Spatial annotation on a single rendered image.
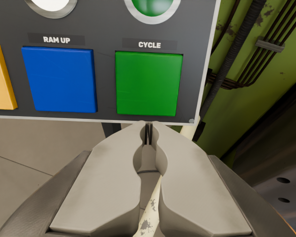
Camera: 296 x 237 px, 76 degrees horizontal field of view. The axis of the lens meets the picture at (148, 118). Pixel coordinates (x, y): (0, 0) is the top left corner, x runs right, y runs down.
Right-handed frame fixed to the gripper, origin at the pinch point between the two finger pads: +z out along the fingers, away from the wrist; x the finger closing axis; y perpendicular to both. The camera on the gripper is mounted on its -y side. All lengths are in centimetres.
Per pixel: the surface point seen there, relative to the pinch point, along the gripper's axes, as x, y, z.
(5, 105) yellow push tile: -17.0, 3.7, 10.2
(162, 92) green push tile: 1.9, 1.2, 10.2
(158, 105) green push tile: 1.5, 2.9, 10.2
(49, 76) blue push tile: -11.1, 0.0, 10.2
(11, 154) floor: -82, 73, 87
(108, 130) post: -10.0, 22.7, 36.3
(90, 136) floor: -35, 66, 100
